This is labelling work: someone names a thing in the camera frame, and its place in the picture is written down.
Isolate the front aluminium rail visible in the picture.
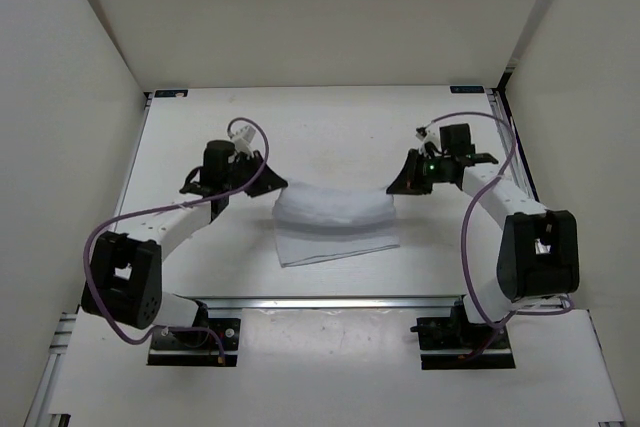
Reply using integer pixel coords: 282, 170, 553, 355
196, 296, 461, 310

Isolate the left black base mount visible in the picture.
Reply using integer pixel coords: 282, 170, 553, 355
147, 313, 241, 368

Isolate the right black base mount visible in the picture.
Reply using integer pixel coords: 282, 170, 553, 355
410, 316, 516, 371

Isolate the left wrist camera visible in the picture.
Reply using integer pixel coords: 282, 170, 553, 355
227, 125, 256, 157

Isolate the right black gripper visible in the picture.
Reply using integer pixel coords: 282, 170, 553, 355
387, 149, 450, 196

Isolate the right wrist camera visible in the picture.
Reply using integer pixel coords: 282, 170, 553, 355
416, 123, 441, 155

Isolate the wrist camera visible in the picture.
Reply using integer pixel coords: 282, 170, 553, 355
416, 123, 441, 155
227, 125, 256, 157

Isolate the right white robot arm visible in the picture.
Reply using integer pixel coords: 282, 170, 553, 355
387, 123, 580, 347

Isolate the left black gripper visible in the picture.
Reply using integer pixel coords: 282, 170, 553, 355
223, 150, 287, 197

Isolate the aluminium frame rail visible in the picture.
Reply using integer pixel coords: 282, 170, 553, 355
84, 91, 154, 308
492, 89, 574, 308

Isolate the white skirt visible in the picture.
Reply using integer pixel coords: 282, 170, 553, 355
272, 181, 400, 268

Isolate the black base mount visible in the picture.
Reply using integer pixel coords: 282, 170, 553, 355
410, 316, 516, 371
147, 313, 241, 368

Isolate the right aluminium frame rail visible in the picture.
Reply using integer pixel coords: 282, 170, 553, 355
492, 89, 574, 308

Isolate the blue corner label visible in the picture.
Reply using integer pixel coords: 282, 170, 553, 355
154, 89, 189, 98
450, 85, 485, 94

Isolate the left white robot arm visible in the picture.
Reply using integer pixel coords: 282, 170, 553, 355
81, 140, 288, 347

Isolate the left blue corner label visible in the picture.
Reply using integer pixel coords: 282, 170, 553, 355
154, 89, 189, 98

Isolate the right blue corner label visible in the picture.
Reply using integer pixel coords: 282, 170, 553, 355
450, 85, 485, 94

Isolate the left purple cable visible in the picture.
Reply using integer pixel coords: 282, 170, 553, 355
80, 117, 275, 366

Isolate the left aluminium frame rail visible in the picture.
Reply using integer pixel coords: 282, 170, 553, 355
84, 91, 154, 308

